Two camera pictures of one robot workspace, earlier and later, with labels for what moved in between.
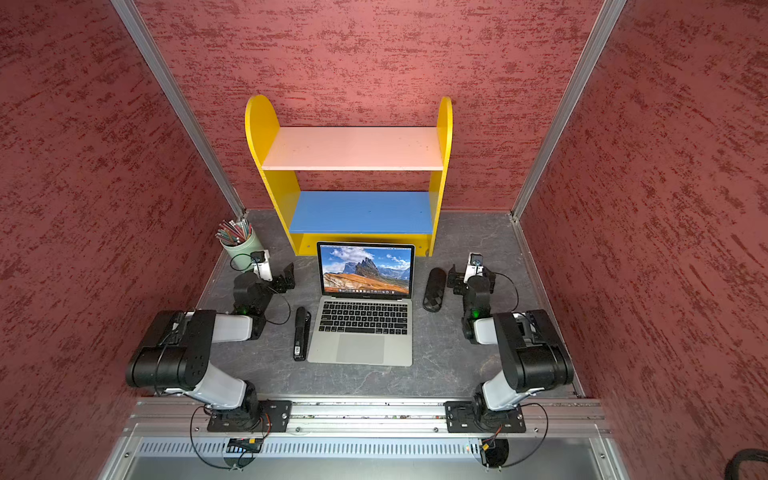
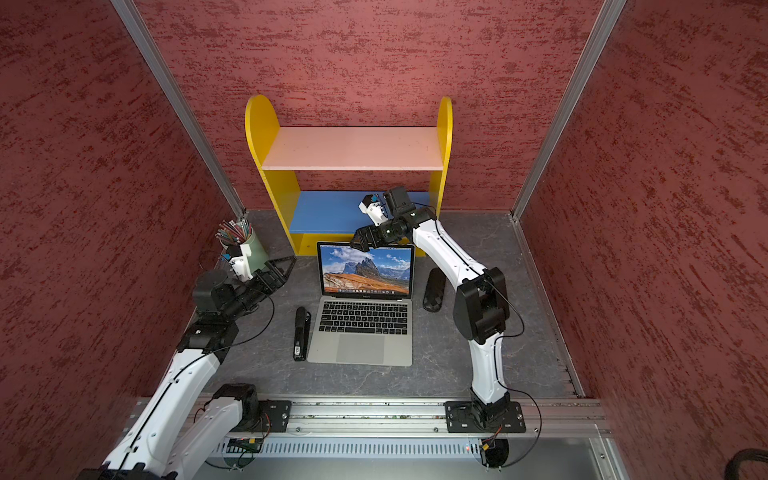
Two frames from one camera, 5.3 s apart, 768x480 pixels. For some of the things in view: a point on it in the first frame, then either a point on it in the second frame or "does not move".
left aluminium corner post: [172, 91] does not move
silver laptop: [365, 312] does not move
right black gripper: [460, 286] → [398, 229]
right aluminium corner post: [608, 18] does not move
